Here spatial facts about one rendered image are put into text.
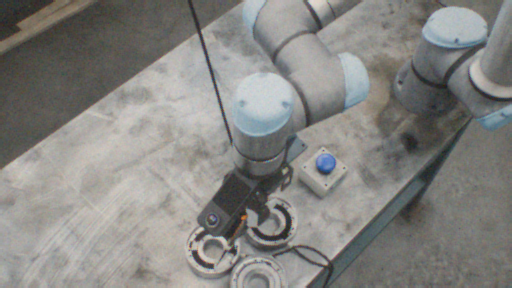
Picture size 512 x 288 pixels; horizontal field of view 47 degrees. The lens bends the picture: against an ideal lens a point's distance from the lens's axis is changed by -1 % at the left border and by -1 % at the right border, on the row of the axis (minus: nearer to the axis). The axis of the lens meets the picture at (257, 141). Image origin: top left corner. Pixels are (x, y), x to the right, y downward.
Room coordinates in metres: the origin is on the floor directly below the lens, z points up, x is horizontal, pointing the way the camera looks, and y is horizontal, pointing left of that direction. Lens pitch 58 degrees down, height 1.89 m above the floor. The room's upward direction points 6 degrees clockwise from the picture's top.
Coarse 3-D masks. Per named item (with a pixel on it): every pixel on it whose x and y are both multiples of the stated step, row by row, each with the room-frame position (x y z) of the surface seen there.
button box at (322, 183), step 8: (320, 152) 0.63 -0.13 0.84; (328, 152) 0.63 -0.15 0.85; (312, 160) 0.61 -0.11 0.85; (336, 160) 0.61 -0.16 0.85; (304, 168) 0.59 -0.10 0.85; (312, 168) 0.59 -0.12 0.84; (336, 168) 0.59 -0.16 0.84; (344, 168) 0.60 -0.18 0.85; (304, 176) 0.58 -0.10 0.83; (312, 176) 0.57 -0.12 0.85; (320, 176) 0.57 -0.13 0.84; (328, 176) 0.57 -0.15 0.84; (336, 176) 0.58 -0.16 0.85; (344, 176) 0.59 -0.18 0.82; (312, 184) 0.57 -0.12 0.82; (320, 184) 0.55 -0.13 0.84; (328, 184) 0.56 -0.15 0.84; (336, 184) 0.57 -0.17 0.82; (320, 192) 0.55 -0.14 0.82; (328, 192) 0.56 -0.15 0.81
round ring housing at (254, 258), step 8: (248, 256) 0.39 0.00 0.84; (256, 256) 0.40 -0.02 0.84; (264, 256) 0.40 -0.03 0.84; (240, 264) 0.38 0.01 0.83; (248, 264) 0.38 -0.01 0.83; (272, 264) 0.39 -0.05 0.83; (280, 264) 0.38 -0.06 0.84; (232, 272) 0.36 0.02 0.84; (240, 272) 0.37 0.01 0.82; (248, 272) 0.37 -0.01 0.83; (256, 272) 0.37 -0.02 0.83; (264, 272) 0.37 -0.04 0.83; (280, 272) 0.37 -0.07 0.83; (232, 280) 0.35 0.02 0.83; (248, 280) 0.35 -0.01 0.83; (272, 280) 0.36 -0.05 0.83; (280, 280) 0.36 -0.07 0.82; (288, 280) 0.36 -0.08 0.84
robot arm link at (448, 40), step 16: (432, 16) 0.87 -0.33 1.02; (448, 16) 0.87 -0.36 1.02; (464, 16) 0.87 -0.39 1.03; (480, 16) 0.87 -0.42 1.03; (432, 32) 0.83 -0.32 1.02; (448, 32) 0.82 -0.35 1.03; (464, 32) 0.82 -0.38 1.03; (480, 32) 0.82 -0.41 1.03; (416, 48) 0.86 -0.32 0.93; (432, 48) 0.81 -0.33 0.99; (448, 48) 0.80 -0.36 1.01; (464, 48) 0.79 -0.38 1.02; (480, 48) 0.79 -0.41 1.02; (416, 64) 0.83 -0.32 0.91; (432, 64) 0.80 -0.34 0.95; (448, 64) 0.77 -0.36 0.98; (432, 80) 0.80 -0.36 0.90; (448, 80) 0.76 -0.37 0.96
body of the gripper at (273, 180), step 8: (288, 144) 0.47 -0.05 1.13; (280, 168) 0.46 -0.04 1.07; (288, 168) 0.46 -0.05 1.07; (248, 176) 0.41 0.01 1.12; (256, 176) 0.41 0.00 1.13; (264, 176) 0.41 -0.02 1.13; (272, 176) 0.44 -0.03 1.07; (280, 176) 0.44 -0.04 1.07; (288, 176) 0.45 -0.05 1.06; (264, 184) 0.43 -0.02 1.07; (272, 184) 0.43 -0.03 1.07; (280, 184) 0.44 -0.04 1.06; (288, 184) 0.45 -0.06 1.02; (264, 192) 0.42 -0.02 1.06; (272, 192) 0.42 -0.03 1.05; (256, 200) 0.40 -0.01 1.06; (264, 200) 0.40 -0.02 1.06; (256, 208) 0.40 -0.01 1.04
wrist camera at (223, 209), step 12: (228, 180) 0.41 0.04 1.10; (240, 180) 0.41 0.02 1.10; (252, 180) 0.41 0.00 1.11; (216, 192) 0.40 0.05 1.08; (228, 192) 0.40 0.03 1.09; (240, 192) 0.39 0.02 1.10; (252, 192) 0.39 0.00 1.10; (216, 204) 0.38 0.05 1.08; (228, 204) 0.38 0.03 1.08; (240, 204) 0.38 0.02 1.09; (204, 216) 0.36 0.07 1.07; (216, 216) 0.36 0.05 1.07; (228, 216) 0.36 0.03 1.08; (204, 228) 0.35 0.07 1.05; (216, 228) 0.35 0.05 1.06; (228, 228) 0.36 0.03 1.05
